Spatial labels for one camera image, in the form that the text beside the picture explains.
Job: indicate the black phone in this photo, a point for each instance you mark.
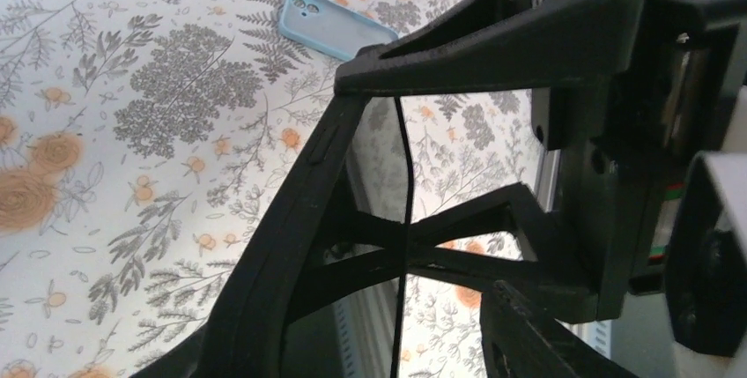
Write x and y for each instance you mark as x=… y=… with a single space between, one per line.
x=359 y=155

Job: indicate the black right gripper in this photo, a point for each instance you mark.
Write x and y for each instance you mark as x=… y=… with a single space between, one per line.
x=660 y=82

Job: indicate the light blue phone case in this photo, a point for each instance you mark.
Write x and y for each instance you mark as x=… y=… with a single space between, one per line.
x=330 y=28

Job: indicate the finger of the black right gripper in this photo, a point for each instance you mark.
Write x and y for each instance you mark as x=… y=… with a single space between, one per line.
x=503 y=235
x=494 y=45

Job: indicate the aluminium mounting rail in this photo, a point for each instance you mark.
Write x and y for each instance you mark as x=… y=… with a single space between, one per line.
x=547 y=178

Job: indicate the floral patterned table mat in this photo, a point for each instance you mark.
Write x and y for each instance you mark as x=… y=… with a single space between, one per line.
x=141 y=143

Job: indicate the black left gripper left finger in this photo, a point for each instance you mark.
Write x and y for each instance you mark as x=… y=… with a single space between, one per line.
x=179 y=362

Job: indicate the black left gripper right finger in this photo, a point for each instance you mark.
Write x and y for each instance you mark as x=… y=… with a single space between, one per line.
x=520 y=339

